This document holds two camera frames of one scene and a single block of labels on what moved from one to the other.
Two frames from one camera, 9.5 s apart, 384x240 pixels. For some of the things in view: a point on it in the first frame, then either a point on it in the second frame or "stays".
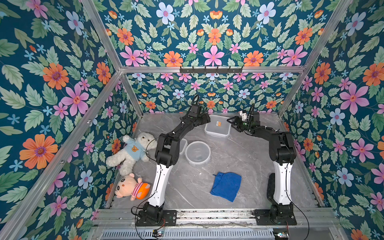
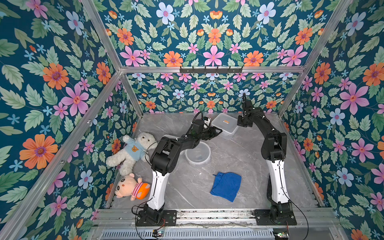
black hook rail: (211, 70) stays
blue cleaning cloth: (226, 185) stays
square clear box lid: (218, 126) stays
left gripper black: (203, 114) → (213, 135)
